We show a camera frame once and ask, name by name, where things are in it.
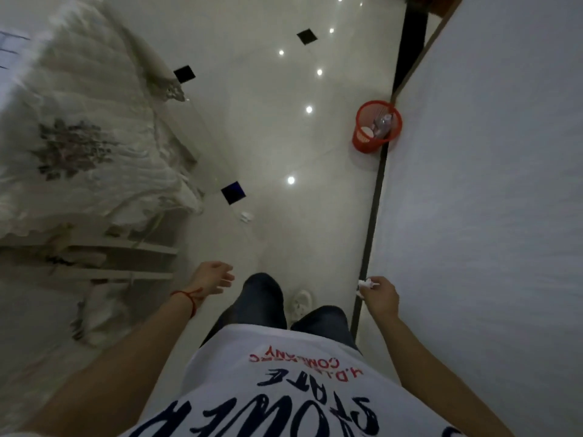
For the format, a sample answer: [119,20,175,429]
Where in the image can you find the person's left hand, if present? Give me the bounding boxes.
[188,261,236,299]

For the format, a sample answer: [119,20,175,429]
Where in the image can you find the person's right hand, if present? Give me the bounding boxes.
[358,276,401,320]

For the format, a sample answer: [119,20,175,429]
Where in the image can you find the person's right forearm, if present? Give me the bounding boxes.
[371,314,516,437]

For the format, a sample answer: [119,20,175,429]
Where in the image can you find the person's left forearm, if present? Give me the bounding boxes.
[18,287,204,437]

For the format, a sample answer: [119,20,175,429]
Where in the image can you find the dark blue jeans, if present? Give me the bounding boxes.
[200,273,361,352]

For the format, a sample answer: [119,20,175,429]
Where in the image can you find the dark baseboard strip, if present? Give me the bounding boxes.
[350,142,390,336]

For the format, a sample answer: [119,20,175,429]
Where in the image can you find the white shoe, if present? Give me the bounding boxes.
[289,290,315,325]

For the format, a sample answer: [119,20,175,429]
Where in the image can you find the white printed t-shirt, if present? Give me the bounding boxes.
[119,324,466,437]

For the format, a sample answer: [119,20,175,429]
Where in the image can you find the red mesh waste basket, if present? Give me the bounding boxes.
[352,100,404,154]

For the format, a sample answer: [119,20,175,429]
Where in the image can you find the clear plastic bottle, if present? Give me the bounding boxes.
[373,112,394,138]

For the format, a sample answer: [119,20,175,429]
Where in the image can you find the white quilted floral bedspread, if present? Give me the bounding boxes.
[0,0,205,242]

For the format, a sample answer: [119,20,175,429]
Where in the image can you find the red string bracelet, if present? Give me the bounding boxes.
[171,287,204,319]

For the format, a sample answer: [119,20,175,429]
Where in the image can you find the pale wooden bed frame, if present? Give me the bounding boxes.
[0,208,194,351]

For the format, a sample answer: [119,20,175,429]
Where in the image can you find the dark wooden door frame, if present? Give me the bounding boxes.
[392,0,466,98]

